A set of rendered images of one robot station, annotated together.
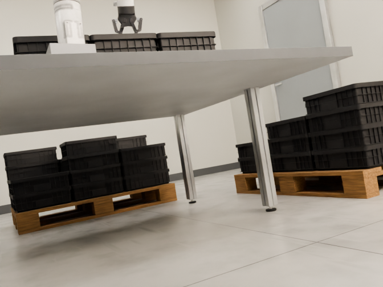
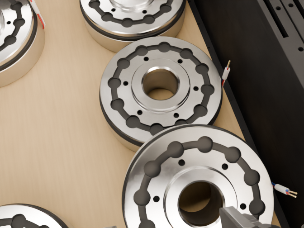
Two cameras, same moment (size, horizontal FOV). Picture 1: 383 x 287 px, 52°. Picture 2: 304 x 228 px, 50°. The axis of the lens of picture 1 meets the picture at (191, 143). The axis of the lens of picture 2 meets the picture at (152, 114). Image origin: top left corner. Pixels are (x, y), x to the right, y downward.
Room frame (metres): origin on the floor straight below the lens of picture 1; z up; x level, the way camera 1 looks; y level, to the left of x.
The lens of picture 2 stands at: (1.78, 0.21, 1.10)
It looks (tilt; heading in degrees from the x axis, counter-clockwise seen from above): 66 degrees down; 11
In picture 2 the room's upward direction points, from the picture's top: 3 degrees counter-clockwise
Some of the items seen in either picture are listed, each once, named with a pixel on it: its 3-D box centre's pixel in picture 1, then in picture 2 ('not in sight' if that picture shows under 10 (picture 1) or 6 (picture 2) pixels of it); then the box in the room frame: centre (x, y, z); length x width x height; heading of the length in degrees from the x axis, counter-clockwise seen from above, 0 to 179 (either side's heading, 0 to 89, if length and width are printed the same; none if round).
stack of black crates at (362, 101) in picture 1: (350, 127); not in sight; (2.27, -0.92, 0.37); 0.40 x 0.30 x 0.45; 27
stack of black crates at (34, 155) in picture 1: (33, 177); not in sight; (3.29, 1.35, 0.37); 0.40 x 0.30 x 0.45; 117
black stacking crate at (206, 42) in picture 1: (175, 57); not in sight; (2.00, 0.01, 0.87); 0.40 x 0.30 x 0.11; 23
